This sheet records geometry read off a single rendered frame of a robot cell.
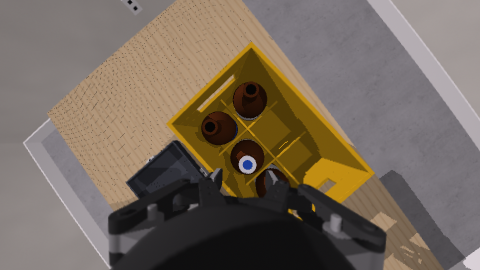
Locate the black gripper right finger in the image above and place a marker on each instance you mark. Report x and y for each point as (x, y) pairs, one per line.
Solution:
(359, 240)

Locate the dark grey tray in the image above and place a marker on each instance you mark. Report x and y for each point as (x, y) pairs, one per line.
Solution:
(166, 167)

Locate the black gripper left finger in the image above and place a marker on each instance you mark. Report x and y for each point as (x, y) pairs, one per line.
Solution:
(127, 225)

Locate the yellow crate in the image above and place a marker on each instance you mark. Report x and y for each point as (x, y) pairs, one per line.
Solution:
(321, 154)

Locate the brown glass bottle with beige label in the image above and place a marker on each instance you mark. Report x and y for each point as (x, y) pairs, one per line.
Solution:
(247, 157)

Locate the white flat bar with screws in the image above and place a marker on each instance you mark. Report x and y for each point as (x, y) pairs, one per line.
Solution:
(203, 170)

